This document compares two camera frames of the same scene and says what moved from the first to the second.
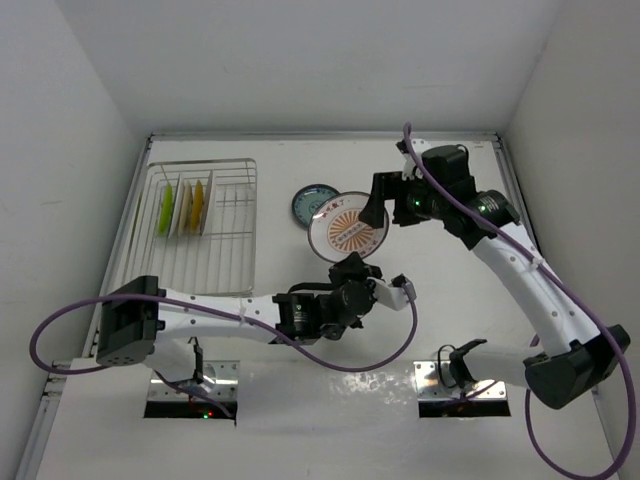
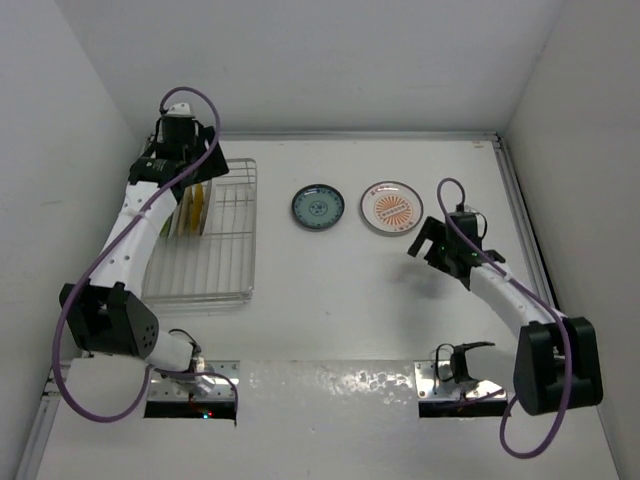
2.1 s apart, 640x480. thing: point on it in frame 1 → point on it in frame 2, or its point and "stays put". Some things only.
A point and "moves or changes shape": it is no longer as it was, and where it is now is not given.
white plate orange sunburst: [336, 230] moves or changes shape
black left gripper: [355, 266] → [212, 169]
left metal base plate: [220, 381] stays put
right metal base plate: [435, 381] stays put
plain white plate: [207, 202] stays put
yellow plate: [197, 209] stays put
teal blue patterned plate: [307, 201] stays put
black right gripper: [384, 187] → [430, 230]
